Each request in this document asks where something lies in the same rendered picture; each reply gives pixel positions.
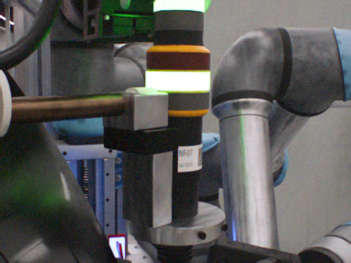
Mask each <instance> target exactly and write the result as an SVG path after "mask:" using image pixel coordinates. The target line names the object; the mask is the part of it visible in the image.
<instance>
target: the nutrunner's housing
mask: <svg viewBox="0 0 351 263"><path fill-rule="evenodd" d="M202 116H203V115H201V116H168V126H173V127H177V128H178V129H179V149H178V150H177V151H173V162H172V219H185V218H189V217H193V216H195V215H197V214H198V195H199V181H200V179H201V168H202ZM157 259H158V260H159V261H160V262H162V263H189V262H190V261H191V260H192V245H162V244H157Z"/></svg>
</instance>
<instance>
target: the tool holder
mask: <svg viewBox="0 0 351 263"><path fill-rule="evenodd" d="M110 93H120V94H121V95H122V96H123V98H124V100H125V110H124V112H123V113H122V114H121V115H120V116H107V117H102V125H103V147H104V148H107V149H111V150H118V151H121V152H122V218H123V219H126V230H127V232H128V233H129V234H131V235H132V236H134V237H135V238H137V239H140V240H143V241H146V242H150V243H154V244H162V245H194V244H201V243H205V242H209V241H212V240H214V239H217V238H218V237H219V236H221V235H222V234H223V233H224V231H227V229H228V225H227V224H225V214H224V212H223V211H222V210H221V209H219V208H217V207H215V206H213V205H210V204H206V203H202V202H198V214H197V215H195V216H193V217H189V218H185V219H172V162H173V151H177V150H178V149H179V129H178V128H177V127H173V126H168V104H169V96H168V94H167V93H126V92H124V91H118V92H104V93H103V94H110Z"/></svg>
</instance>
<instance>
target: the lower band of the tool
mask: <svg viewBox="0 0 351 263"><path fill-rule="evenodd" d="M153 51H178V52H202V53H210V51H209V50H208V49H206V48H205V47H203V46H184V45H158V46H152V47H151V48H149V49H148V50H147V52H153ZM147 71H150V72H179V73H209V71H192V70H147ZM157 92H164V93H205V92H209V90H204V91H168V90H157ZM208 111H209V109H208V110H199V111H168V116H201V115H205V114H206V113H207V112H208Z"/></svg>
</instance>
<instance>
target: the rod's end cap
mask: <svg viewBox="0 0 351 263"><path fill-rule="evenodd" d="M125 92H126V93H158V92H157V90H155V89H154V88H151V87H148V88H129V89H127V90H126V91H125Z"/></svg>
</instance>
